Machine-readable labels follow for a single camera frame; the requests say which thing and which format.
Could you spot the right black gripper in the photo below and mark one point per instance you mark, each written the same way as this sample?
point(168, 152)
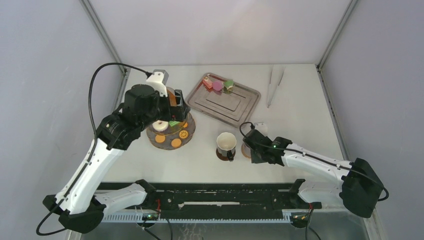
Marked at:
point(255, 160)

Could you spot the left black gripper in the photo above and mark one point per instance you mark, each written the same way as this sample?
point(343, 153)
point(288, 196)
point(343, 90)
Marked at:
point(177, 113)

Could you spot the brown cookie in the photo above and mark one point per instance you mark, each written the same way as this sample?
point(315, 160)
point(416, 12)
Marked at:
point(172, 97)

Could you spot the light wooden round coaster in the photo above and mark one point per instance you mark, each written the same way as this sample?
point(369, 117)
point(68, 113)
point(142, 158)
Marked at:
point(245, 155)

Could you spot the white frosted donut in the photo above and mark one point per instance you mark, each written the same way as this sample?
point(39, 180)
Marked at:
point(160, 126)

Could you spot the orange lotus-pattern biscuit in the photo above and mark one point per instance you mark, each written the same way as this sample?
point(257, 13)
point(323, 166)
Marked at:
point(183, 134)

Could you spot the three-tier glass dessert stand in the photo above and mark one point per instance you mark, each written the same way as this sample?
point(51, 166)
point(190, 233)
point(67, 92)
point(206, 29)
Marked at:
point(174, 136)

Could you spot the black mug white inside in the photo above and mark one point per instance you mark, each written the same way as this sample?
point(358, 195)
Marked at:
point(226, 141)

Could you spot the orange round biscuit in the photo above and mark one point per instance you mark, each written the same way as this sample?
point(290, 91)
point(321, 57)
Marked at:
point(160, 139)
point(176, 143)

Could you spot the dark brown round coaster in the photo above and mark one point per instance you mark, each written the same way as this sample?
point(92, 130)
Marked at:
point(226, 155)

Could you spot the metal serving tray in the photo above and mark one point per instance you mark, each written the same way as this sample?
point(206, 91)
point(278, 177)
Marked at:
point(231, 106)

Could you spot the purple glass cup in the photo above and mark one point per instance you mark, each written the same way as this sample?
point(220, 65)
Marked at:
point(246, 150)

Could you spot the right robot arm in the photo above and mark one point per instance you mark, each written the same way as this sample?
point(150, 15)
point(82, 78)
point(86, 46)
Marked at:
point(355, 184)

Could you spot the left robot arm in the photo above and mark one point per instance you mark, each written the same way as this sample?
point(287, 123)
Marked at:
point(77, 205)

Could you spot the pink red cake slice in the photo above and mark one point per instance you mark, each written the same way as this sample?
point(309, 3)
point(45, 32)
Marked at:
point(207, 82)

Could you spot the pink round cake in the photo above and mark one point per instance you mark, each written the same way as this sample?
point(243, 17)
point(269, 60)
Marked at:
point(217, 86)

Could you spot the green round cake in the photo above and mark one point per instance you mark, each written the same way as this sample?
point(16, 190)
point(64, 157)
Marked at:
point(228, 86)

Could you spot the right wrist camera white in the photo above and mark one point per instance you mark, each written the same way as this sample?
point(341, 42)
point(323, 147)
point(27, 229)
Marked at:
point(262, 128)

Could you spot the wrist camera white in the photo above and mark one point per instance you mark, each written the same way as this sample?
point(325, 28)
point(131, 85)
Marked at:
point(262, 128)
point(158, 80)

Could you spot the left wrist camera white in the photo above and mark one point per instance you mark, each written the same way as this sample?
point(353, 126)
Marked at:
point(158, 80)

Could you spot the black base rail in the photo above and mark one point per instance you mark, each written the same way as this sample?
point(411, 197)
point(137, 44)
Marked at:
point(276, 196)

